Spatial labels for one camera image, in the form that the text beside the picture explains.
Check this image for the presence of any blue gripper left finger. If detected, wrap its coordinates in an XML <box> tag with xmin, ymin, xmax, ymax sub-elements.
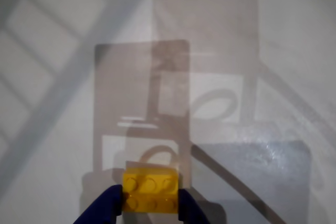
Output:
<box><xmin>72</xmin><ymin>184</ymin><xmax>124</xmax><ymax>224</ymax></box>

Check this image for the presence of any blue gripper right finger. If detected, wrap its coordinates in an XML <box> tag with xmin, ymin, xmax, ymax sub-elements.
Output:
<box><xmin>177</xmin><ymin>188</ymin><xmax>211</xmax><ymax>224</ymax></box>

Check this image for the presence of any yellow lego brick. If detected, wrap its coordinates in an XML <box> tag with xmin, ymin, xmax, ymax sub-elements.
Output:
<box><xmin>122</xmin><ymin>160</ymin><xmax>181</xmax><ymax>214</ymax></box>

